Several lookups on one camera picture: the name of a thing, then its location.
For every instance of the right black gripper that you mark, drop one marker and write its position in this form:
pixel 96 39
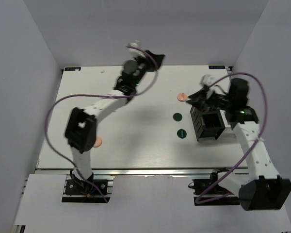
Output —
pixel 199 97

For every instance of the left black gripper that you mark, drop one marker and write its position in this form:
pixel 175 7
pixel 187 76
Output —
pixel 146 61

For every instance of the green round compact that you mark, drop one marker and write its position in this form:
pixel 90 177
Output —
pixel 177 117
pixel 181 133

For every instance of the plain pink powder puff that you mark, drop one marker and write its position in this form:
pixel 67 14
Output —
pixel 98 142

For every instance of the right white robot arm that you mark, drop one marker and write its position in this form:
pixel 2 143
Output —
pixel 265 189

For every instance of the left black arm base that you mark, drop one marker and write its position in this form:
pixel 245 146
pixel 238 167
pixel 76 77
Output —
pixel 79 191

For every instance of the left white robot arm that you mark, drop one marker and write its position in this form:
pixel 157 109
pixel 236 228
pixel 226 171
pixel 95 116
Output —
pixel 81 129

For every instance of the pink powder puff with ribbon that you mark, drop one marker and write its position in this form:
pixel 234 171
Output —
pixel 182 97

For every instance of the black slotted organizer box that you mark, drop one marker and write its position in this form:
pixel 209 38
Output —
pixel 207 124

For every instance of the right blue corner sticker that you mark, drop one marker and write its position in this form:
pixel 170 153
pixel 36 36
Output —
pixel 216 67

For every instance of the blue corner sticker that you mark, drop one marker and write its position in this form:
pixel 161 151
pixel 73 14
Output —
pixel 72 68
pixel 216 67

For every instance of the white slotted organizer box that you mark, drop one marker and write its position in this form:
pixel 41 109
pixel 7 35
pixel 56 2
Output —
pixel 227 132

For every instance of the left blue corner sticker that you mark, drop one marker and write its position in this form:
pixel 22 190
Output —
pixel 72 68

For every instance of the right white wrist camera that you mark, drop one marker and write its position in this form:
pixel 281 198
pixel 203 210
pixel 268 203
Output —
pixel 206 83

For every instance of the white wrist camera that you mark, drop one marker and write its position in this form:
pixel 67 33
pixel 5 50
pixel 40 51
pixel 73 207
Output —
pixel 206 83
pixel 134 49

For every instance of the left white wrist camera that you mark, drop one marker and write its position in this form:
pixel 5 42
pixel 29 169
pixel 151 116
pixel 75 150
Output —
pixel 134 49

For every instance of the aluminium table rail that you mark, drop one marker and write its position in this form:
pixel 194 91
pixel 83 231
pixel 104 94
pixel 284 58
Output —
pixel 142 171

